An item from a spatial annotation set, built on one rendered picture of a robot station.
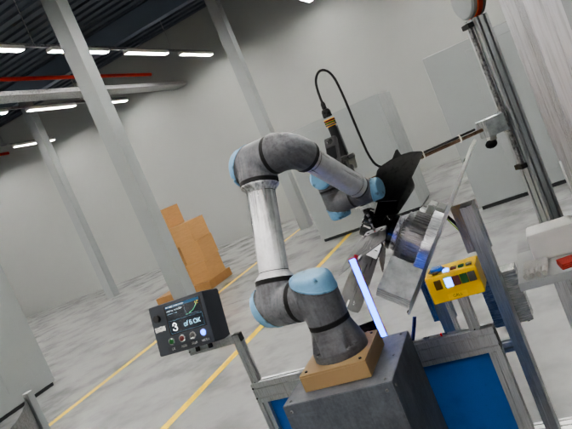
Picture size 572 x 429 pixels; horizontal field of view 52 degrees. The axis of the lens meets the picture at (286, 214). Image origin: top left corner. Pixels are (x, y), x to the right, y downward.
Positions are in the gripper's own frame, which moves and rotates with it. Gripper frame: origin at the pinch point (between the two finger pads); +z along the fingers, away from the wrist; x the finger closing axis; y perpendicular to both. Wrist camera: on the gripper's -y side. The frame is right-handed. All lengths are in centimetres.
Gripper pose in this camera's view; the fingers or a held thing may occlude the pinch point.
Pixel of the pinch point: (346, 156)
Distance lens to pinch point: 228.0
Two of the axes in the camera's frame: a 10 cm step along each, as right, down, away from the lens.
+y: 3.9, 9.2, 0.9
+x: 8.4, -3.1, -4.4
